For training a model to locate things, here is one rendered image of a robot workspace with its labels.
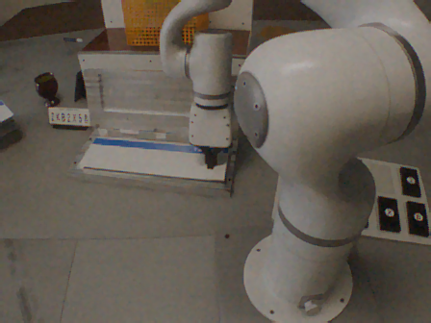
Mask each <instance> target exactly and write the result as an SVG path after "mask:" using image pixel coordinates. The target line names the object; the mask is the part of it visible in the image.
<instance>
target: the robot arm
mask: <svg viewBox="0 0 431 323"><path fill-rule="evenodd" d="M299 1H300V2H302V3H303V4H304V5H306V6H307V7H309V8H310V9H311V10H313V11H314V12H316V13H317V14H318V15H319V16H320V17H321V18H323V19H324V20H325V21H326V22H327V24H328V25H329V26H331V27H332V28H333V29H325V30H314V31H306V32H298V33H294V34H293V33H291V34H288V35H285V36H280V37H275V38H273V39H272V40H268V41H267V42H266V43H262V45H260V46H259V47H257V48H256V49H255V50H254V51H252V52H251V53H250V54H251V55H249V56H248V57H247V59H246V60H245V63H244V64H243V65H242V67H241V70H240V74H239V77H238V79H237V82H236V86H235V88H234V109H235V117H236V118H237V119H238V121H239V123H240V125H241V130H242V131H243V132H244V134H245V135H246V137H247V138H248V140H249V142H250V143H251V145H252V146H253V147H254V148H255V149H256V150H257V152H258V154H259V155H260V156H261V157H263V159H264V160H265V162H266V163H267V164H269V165H270V166H271V168H272V169H273V170H274V171H277V172H278V174H279V175H280V176H281V187H280V192H279V199H278V203H277V207H276V213H275V217H274V224H273V231H272V236H267V237H266V238H264V239H263V240H261V241H260V242H259V243H258V244H257V245H256V246H255V247H254V248H252V251H251V253H250V254H249V255H248V257H247V259H246V262H245V265H244V270H243V282H244V286H245V289H246V292H247V296H248V297H249V299H250V300H251V303H252V304H253V305H254V306H255V308H256V309H257V311H259V312H260V313H261V314H262V315H263V316H264V317H267V319H270V320H271V321H273V322H275V323H328V322H329V321H332V320H333V319H334V318H335V317H337V316H338V315H339V314H340V313H341V312H342V310H343V309H344V308H345V306H346V304H347V303H348V301H349V298H350V296H351V293H352V282H353V280H352V274H351V271H350V267H349V265H348V263H347V262H346V261H347V259H348V258H349V256H350V254H351V253H352V251H353V248H354V246H355V245H356V243H357V241H358V239H359V236H360V235H361V233H362V231H363V230H364V227H365V226H366V224H367V222H368V218H369V216H370V215H371V212H372V211H373V205H374V201H375V196H376V191H375V188H376V185H375V182H374V179H373V176H372V174H371V172H370V170H369V169H368V167H367V166H366V165H365V164H364V163H363V162H362V161H360V160H359V159H358V158H356V157H355V156H356V155H358V154H359V153H362V152H364V151H368V150H371V149H374V148H376V147H379V146H384V145H386V144H389V143H391V142H396V141H399V140H401V139H406V138H408V137H412V136H416V135H418V134H419V133H423V132H424V131H425V130H428V129H429V128H430V127H431V24H430V23H429V21H428V19H427V18H426V17H425V15H423V13H422V12H421V11H420V9H419V8H418V6H417V5H416V4H415V3H414V1H413V0H299ZM231 2H232V0H182V1H181V2H180V3H179V4H178V5H176V6H175V8H174V9H173V10H172V11H171V12H170V13H169V15H168V16H167V18H166V19H165V21H164V23H163V25H162V28H161V31H160V50H161V53H160V57H161V63H162V68H163V72H164V73H165V75H166V76H167V77H169V78H171V77H172V78H178V79H188V80H192V81H193V91H194V92H191V93H190V97H191V98H194V102H193V104H192V105H191V109H190V127H189V141H190V145H193V146H195V147H198V148H200V149H201V150H202V152H203V155H205V164H207V169H214V166H215V164H217V154H218V153H219V152H220V151H222V150H223V149H227V148H233V146H234V143H233V140H232V137H233V112H232V106H231V104H230V103H229V102H230V99H231V81H232V45H233V34H231V33H230V32H228V31H225V30H202V31H196V32H195V33H194V34H193V45H186V44H184V42H183V40H182V31H183V28H184V26H185V25H186V23H187V22H188V21H189V20H190V19H192V18H194V17H196V16H198V15H200V14H203V13H209V12H215V11H221V10H224V9H225V8H228V7H229V6H230V5H231ZM210 147H214V149H213V151H211V149H210Z"/></svg>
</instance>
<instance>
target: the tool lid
mask: <svg viewBox="0 0 431 323"><path fill-rule="evenodd" d="M238 77H239V74H232V81H231V99H230V102H229V103H230V104H231V106H232V112H233V138H238V134H239V121H238V119H237V118H236V117H235V109H234V88H235V86H236V82H237V79H238ZM84 78H85V82H86V83H85V87H86V91H87V99H88V108H89V121H90V125H91V127H97V126H98V125H99V124H102V125H106V126H107V128H115V129H119V130H120V132H121V133H128V134H138V135H139V134H140V132H139V130H144V131H155V130H156V128H160V129H165V131H166V132H167V133H173V134H182V137H186V138H189V127H190V109H191V105H192V104H193V102H194V100H193V99H192V98H190V93H191V92H194V91H193V81H192V80H188V79H178V78H172V77H171V78H169V77H167V76H166V75H165V73H164V72H163V71H162V70H142V69H133V70H131V69H107V68H103V69H95V68H90V69H86V70H84ZM108 89H111V90H112V91H113V92H114V95H113V96H111V95H110V94H108ZM124 90H128V91H129V93H130V95H129V96H125V95H124V94H123V91H124ZM140 91H144V92H146V97H144V98H142V97H141V96H140V94H139V92H140ZM157 91H160V92H161V93H162V94H163V95H164V97H163V98H158V96H157ZM175 92H177V93H180V95H181V98H180V99H178V100H176V99H175V98H174V96H173V94H174V93H175Z"/></svg>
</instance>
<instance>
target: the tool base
mask: <svg viewBox="0 0 431 323"><path fill-rule="evenodd" d="M92 129H95V130H94V132H93V133H92V134H91V135H90V136H89V138H88V140H87V141H86V142H85V144H84V146H83V147H82V148H81V151H80V152H79V153H78V156H77V157H76V158H75V159H74V161H73V162H72V164H71V165H70V166H69V168H68V170H67V171H66V176H67V178H68V179H69V180H77V181H85V182H92V183H98V184H106V185H115V186H128V187H137V188H145V189H154V190H161V191H169V192H178V193H186V194H203V195H211V196H219V197H228V198H229V197H230V193H231V187H232V182H233V176H234V164H235V159H236V154H237V148H238V139H237V138H233V137H232V140H233V143H234V146H233V148H228V149H229V155H231V161H230V166H229V172H228V177H227V182H226V186H213V185H204V184H196V183H188V182H179V181H170V180H161V179H153V178H144V177H135V176H121V175H113V174H104V173H96V172H88V171H84V169H83V168H78V164H79V163H80V161H81V159H82V158H83V157H84V155H85V154H86V152H87V151H88V149H89V147H90V146H91V144H92V143H93V141H94V139H95V138H115V139H124V140H132V141H142V142H161V143H171V144H181V145H190V141H189V139H188V138H186V137H182V134H173V133H167V132H166V131H165V129H160V128H158V129H157V131H156V132H154V131H144V130H139V132H140V134H139V135H138V134H128V133H121V132H120V130H119V129H115V128H107V126H106V125H102V124H100V125H99V128H96V127H93V128H92ZM90 138H91V139H90ZM190 146H193V145H190ZM233 151H236V153H233ZM74 162H76V163H74ZM228 179H231V181H228Z"/></svg>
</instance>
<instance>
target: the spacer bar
mask: <svg viewBox="0 0 431 323"><path fill-rule="evenodd" d="M228 155H229V154H226V153H218V154H217V164H215V166H214V170H213V174H212V178H211V180H217V181H224V179H225V173H226V164H227V159H228Z"/></svg>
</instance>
